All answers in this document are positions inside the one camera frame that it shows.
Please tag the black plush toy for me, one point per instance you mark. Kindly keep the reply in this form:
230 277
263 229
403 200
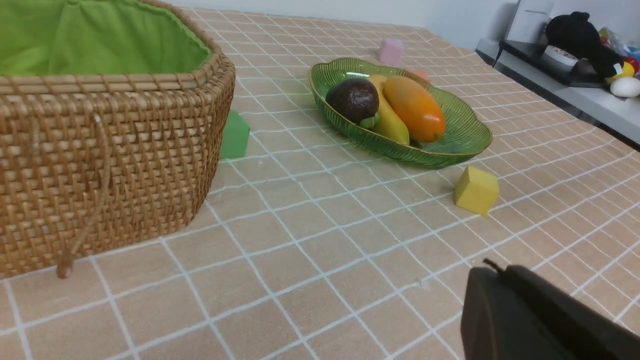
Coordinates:
575 34

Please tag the woven rattan basket green lining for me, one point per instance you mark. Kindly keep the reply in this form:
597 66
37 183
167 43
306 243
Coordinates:
112 121

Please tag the pink foam cube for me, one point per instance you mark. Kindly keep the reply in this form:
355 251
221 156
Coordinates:
391 51

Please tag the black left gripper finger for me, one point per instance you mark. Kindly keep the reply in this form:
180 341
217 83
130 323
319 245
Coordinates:
512 313

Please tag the orange foam cube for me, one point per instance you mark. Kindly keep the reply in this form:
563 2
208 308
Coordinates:
420 73

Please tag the green glass leaf plate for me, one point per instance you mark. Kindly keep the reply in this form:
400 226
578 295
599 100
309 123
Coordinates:
465 135

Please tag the yellow foam cube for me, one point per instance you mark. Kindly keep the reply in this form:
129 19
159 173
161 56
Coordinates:
476 191

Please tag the black tray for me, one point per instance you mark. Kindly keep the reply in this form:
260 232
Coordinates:
582 75

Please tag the green foam cube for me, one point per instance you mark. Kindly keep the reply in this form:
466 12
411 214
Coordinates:
235 137

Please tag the white tape roll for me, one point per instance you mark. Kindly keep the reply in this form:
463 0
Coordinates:
559 57

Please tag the orange toy mango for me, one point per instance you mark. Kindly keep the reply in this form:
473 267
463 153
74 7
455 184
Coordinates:
416 107

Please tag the purple toy mangosteen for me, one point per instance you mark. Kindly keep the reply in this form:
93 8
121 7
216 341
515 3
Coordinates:
357 100

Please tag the yellow toy banana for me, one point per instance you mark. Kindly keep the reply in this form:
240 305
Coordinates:
389 124

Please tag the grey side shelf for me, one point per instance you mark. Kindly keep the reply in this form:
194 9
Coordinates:
619 117

